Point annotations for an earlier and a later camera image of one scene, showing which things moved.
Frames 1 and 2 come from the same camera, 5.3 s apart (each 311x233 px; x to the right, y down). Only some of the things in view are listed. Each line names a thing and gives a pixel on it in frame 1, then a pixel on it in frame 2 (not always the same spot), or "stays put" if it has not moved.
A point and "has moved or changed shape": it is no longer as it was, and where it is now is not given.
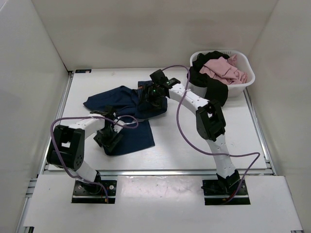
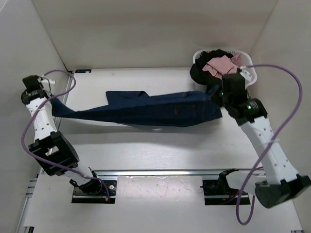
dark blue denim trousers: [124, 101] has moved or changed shape
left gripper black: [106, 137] to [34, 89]
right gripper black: [157, 104] to [215, 96]
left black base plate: [85, 192] stays put
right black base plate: [215, 194] stays put
